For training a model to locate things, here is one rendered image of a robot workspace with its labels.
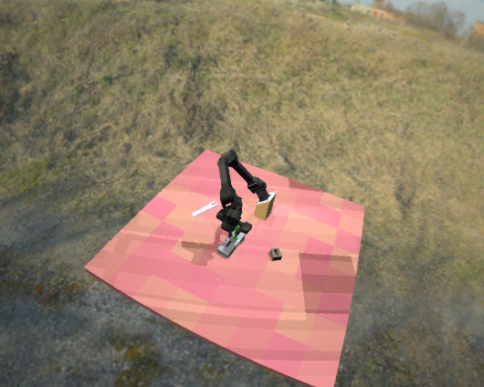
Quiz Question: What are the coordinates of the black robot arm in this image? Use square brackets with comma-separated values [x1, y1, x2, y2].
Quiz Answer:
[217, 150, 271, 232]

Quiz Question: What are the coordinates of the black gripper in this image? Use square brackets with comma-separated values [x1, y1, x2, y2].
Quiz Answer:
[216, 209, 253, 235]

